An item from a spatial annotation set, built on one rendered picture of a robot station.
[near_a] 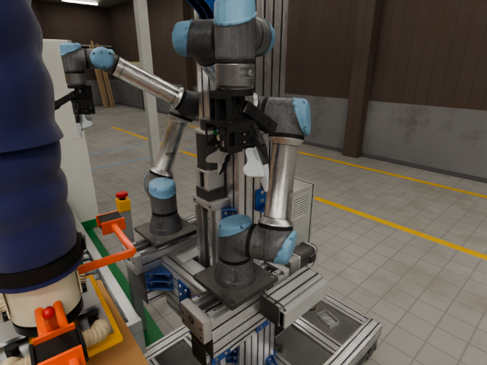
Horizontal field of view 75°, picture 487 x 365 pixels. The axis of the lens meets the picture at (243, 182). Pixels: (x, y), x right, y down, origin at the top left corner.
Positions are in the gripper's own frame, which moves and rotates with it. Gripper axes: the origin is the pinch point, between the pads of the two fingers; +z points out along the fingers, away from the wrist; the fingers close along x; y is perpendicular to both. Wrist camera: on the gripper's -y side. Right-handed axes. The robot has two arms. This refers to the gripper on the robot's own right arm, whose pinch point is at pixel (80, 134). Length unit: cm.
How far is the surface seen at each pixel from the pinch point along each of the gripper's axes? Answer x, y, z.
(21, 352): -71, -19, 40
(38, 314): -73, -13, 29
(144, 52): 283, 72, -40
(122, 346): -66, 4, 54
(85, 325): -68, -4, 40
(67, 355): -90, -5, 28
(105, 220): -30.1, 4.6, 27.4
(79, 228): 96, -17, 89
